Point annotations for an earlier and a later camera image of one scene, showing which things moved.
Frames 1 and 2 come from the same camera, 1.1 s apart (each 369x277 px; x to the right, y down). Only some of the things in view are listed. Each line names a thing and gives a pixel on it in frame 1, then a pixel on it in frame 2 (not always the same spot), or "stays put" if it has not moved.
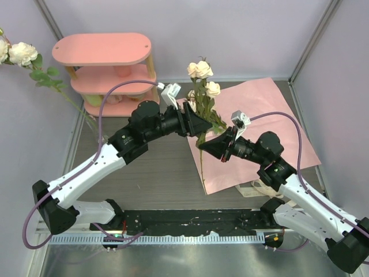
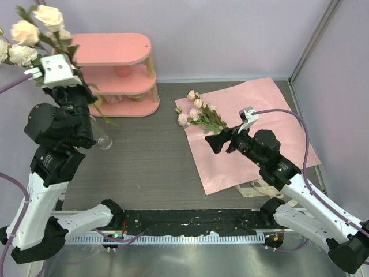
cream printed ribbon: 258,187 stays put
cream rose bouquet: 200,103 → 42,27
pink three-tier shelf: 99,59 stays put
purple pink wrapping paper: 258,104 stays put
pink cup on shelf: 123,71 stays put
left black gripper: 190,123 → 61,90
